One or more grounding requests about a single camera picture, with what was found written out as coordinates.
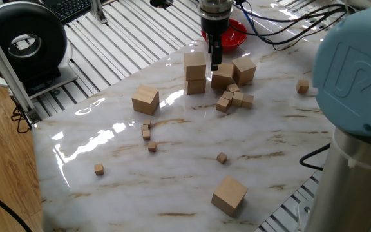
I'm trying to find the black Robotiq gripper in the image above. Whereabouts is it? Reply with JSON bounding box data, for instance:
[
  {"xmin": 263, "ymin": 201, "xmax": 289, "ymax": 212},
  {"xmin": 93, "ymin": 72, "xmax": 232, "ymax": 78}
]
[{"xmin": 200, "ymin": 13, "xmax": 232, "ymax": 72}]

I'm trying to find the large wooden cube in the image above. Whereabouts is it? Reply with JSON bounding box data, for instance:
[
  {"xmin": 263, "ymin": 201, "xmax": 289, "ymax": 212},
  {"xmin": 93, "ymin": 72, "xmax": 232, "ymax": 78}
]
[
  {"xmin": 211, "ymin": 175, "xmax": 249, "ymax": 217},
  {"xmin": 185, "ymin": 78, "xmax": 207, "ymax": 95},
  {"xmin": 210, "ymin": 63, "xmax": 235, "ymax": 90},
  {"xmin": 183, "ymin": 52, "xmax": 207, "ymax": 82},
  {"xmin": 231, "ymin": 55, "xmax": 257, "ymax": 86},
  {"xmin": 131, "ymin": 84, "xmax": 160, "ymax": 117}
]

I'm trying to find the red bowl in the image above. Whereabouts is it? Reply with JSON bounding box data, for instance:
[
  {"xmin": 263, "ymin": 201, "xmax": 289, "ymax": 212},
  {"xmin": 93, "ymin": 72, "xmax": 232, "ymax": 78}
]
[{"xmin": 200, "ymin": 18, "xmax": 248, "ymax": 53}]

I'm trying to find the black round object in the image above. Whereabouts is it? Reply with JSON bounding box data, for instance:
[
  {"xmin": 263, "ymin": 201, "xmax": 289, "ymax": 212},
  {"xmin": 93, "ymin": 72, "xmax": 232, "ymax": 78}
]
[{"xmin": 149, "ymin": 0, "xmax": 175, "ymax": 9}]

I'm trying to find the marble pattern board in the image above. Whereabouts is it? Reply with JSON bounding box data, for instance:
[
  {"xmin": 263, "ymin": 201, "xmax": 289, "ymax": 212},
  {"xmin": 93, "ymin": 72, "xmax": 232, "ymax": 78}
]
[{"xmin": 32, "ymin": 0, "xmax": 336, "ymax": 232}]

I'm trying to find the black keyboard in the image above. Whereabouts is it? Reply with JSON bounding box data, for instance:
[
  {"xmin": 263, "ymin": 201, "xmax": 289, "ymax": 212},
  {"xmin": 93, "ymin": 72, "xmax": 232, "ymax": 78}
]
[{"xmin": 27, "ymin": 0, "xmax": 111, "ymax": 25}]

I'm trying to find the thick black gripper cable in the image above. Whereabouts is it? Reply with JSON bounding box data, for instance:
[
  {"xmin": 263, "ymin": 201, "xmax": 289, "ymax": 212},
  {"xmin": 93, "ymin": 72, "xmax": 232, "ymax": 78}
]
[{"xmin": 230, "ymin": 0, "xmax": 347, "ymax": 52}]

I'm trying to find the aluminium frame profile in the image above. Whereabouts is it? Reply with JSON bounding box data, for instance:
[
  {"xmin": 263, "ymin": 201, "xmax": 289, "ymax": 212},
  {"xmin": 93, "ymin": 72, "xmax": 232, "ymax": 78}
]
[
  {"xmin": 0, "ymin": 11, "xmax": 42, "ymax": 125},
  {"xmin": 90, "ymin": 0, "xmax": 109, "ymax": 25}
]

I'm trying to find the black base cable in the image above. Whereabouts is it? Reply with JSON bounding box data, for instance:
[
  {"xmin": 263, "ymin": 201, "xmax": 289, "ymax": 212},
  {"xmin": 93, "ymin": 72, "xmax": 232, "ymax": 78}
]
[{"xmin": 298, "ymin": 142, "xmax": 331, "ymax": 172}]

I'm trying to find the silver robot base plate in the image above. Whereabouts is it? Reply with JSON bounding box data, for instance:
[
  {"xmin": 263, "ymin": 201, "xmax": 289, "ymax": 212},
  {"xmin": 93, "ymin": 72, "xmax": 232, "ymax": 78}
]
[{"xmin": 296, "ymin": 199, "xmax": 314, "ymax": 232}]

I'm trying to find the tangled black cable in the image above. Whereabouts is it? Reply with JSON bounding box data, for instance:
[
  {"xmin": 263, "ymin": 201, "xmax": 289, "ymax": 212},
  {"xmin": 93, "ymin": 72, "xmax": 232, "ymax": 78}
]
[{"xmin": 10, "ymin": 96, "xmax": 32, "ymax": 135}]

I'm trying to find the black floor cable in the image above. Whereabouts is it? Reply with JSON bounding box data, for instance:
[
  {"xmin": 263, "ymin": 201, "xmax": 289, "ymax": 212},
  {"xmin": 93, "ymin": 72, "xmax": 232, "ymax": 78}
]
[{"xmin": 0, "ymin": 182, "xmax": 33, "ymax": 232}]

